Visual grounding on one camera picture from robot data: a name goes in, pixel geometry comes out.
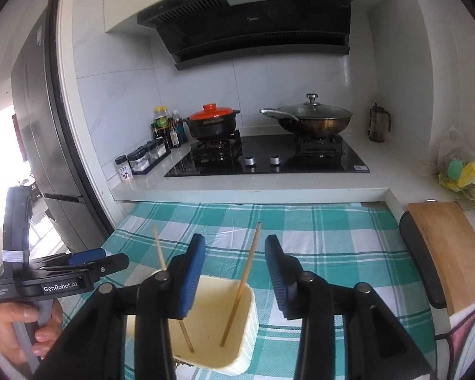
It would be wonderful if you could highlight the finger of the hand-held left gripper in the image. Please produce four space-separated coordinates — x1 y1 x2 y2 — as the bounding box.
73 253 130 277
29 248 106 267

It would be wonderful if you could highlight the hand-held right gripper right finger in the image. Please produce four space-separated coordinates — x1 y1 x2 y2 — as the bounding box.
264 235 438 380

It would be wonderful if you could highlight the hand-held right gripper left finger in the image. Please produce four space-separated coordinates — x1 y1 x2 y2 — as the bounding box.
57 234 206 380

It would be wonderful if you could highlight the light wooden chopstick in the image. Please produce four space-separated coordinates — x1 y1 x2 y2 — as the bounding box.
152 225 194 354
220 222 262 348

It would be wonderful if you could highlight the white ribbed utensil container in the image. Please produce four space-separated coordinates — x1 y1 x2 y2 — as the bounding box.
127 269 260 376

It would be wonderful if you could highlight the person's left hand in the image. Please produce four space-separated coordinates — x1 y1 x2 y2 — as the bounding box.
0 296 64 367

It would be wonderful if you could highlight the teal checked tablecloth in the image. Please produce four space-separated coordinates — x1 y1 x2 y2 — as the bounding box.
61 202 438 380

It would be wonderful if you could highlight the small black-capped seasoning bottle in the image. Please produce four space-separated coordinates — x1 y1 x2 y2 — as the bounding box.
115 155 135 183

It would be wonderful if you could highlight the grey refrigerator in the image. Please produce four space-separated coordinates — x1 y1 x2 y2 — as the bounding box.
9 8 105 255

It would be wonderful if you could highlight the black rack of spice jars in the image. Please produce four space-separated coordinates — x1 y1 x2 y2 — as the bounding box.
127 138 172 175

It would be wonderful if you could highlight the black glass gas cooktop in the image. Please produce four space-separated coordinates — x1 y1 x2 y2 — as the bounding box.
164 131 371 178

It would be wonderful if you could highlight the black cushioned pad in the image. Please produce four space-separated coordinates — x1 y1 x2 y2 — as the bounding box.
398 211 448 309

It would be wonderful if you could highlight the dark sauce bottle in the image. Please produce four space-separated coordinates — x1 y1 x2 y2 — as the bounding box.
170 110 186 148

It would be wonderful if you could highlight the yellow-capped oil bottle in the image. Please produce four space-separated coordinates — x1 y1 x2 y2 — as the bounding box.
153 105 173 149

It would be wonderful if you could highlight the black clay pot orange lid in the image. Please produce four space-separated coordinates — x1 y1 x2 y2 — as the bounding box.
182 103 241 142

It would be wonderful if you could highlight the wok with glass lid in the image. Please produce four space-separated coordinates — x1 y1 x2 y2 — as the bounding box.
260 93 354 140

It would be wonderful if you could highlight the wooden cutting board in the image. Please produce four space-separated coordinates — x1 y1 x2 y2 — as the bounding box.
407 201 475 316

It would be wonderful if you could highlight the dark glass french press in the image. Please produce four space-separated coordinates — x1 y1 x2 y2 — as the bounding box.
367 102 392 143

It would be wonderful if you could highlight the pink striped cloth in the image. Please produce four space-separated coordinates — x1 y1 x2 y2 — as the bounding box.
445 299 475 380

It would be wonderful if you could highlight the plastic bag with sponges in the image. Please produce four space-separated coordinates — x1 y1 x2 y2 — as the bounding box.
436 127 475 191

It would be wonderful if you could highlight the black range hood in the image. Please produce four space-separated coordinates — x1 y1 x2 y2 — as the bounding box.
136 0 362 72

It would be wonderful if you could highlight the dark door frame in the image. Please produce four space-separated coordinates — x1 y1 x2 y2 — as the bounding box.
47 0 121 246

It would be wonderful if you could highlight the wire rack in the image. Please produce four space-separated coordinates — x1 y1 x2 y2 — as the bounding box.
439 174 475 211

